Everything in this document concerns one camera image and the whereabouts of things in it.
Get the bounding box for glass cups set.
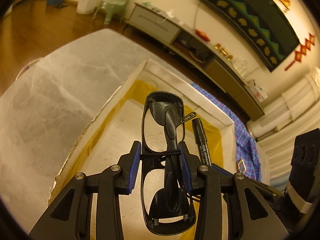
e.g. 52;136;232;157
232;59;249;78

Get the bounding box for blue plaid cloth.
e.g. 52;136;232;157
191;83;263;182

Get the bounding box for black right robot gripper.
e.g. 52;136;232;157
285;128;319;214

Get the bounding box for black sunglasses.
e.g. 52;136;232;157
140;91;196;236

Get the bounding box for small square box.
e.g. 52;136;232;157
236;159;247;174

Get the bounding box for green plastic chair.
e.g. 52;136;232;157
93;0;129;25

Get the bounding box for white standing air conditioner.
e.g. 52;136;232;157
247;67;319;139

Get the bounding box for wall television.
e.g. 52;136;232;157
199;0;299;72

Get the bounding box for striped curtain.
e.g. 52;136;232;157
257;122;320;193

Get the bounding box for red hanging knot ornament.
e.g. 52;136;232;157
285;33;316;71

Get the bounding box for black marker pen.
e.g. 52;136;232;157
192;118;212;166

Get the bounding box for grey tv cabinet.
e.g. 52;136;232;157
127;3;264;120

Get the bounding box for white tissue box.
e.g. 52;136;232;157
248;80;267;102

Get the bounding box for red ornament on cabinet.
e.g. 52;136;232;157
195;29;210;42

